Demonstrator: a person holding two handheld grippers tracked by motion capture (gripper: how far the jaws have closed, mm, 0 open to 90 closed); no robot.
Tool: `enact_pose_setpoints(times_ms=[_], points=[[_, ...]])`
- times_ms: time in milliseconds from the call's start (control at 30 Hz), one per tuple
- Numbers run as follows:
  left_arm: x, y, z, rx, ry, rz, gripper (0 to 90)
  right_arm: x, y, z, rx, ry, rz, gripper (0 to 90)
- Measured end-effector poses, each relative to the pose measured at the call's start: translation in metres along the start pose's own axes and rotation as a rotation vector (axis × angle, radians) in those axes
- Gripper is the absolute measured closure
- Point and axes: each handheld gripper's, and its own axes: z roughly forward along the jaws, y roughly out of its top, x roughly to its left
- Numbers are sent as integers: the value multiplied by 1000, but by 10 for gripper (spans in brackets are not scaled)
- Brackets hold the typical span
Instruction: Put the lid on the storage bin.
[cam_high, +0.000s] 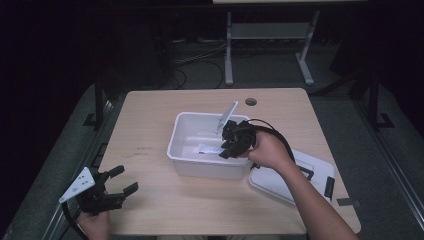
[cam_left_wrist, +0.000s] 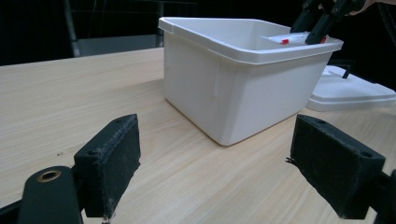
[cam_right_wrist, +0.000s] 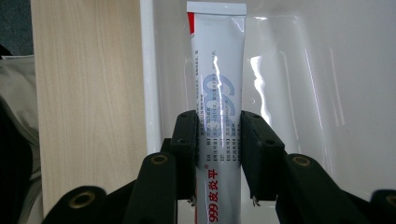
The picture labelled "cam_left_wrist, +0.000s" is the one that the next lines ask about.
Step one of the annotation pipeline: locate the white ointment tube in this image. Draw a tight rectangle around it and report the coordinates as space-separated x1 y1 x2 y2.
261 31 329 46

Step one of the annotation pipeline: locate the white plastic storage box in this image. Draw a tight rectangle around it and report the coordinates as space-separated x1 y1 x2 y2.
158 16 345 147

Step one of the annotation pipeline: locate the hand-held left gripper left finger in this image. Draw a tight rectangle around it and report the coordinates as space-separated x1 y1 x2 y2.
73 113 142 219

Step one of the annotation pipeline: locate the white lid with black handle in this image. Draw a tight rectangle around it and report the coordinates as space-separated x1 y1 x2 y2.
305 63 396 113

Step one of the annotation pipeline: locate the grey metal stand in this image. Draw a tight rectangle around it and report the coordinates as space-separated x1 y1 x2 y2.
63 0 79 59

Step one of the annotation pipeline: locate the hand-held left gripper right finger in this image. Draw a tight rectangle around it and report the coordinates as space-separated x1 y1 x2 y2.
285 114 387 220

